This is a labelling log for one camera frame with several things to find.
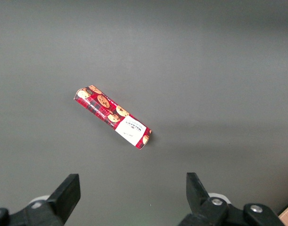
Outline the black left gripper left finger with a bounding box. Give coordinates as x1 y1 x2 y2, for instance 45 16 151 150
0 173 82 226

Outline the red tartan cookie box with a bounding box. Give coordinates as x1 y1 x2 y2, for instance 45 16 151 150
73 85 153 150

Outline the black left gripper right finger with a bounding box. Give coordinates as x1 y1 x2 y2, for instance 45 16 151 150
178 172 285 226

